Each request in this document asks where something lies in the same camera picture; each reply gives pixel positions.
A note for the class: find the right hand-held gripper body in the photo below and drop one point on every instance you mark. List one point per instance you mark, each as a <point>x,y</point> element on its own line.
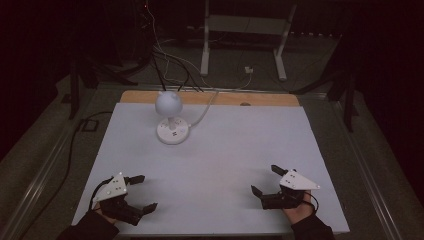
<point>296,181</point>

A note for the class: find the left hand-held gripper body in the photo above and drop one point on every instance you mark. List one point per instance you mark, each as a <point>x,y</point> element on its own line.
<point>113,189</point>

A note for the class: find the person's left hand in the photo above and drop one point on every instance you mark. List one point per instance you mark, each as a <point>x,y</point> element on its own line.
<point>104,213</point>

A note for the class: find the person's right hand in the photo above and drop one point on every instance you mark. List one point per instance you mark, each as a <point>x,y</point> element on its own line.
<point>300,211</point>

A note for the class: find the white table mat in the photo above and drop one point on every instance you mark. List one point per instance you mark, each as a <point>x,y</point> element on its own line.
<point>216,173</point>

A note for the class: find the black square floor box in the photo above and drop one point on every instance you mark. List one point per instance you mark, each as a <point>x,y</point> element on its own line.
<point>90,125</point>

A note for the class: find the white round-head desk lamp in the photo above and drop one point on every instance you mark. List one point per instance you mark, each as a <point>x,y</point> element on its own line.
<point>169,105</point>

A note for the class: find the black stand leg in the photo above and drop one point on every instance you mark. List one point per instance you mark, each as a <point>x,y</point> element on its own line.
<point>75,90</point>
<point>348,100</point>

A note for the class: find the white plug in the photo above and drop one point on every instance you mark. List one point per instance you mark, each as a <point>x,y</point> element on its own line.
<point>248,70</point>

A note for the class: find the grey metal stand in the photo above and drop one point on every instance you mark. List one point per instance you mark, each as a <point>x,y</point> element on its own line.
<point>245,25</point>

